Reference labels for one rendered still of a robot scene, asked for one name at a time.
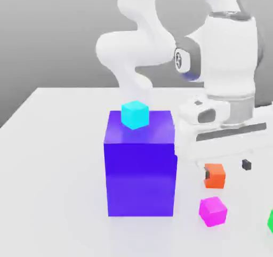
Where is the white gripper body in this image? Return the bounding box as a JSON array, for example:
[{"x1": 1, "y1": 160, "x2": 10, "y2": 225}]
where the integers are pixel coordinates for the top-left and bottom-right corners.
[{"x1": 178, "y1": 121, "x2": 272, "y2": 163}]

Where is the small magenta cube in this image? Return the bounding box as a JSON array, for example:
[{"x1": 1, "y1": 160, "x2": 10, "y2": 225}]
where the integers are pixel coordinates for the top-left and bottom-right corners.
[{"x1": 198, "y1": 196, "x2": 228, "y2": 228}]

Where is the small orange cube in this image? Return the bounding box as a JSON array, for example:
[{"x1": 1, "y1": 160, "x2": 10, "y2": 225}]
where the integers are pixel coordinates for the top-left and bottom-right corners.
[{"x1": 203, "y1": 163, "x2": 226, "y2": 189}]

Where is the small cyan cube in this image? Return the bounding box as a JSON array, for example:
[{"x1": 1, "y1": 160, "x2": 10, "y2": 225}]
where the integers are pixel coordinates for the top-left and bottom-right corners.
[{"x1": 121, "y1": 100, "x2": 149, "y2": 131}]

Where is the large purple box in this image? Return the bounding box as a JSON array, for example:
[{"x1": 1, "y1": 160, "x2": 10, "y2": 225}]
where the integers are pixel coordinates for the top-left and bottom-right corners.
[{"x1": 103, "y1": 110, "x2": 178, "y2": 218}]

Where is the small green cube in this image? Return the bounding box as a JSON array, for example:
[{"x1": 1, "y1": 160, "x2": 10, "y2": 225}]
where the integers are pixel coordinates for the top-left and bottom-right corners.
[{"x1": 267, "y1": 209, "x2": 273, "y2": 234}]

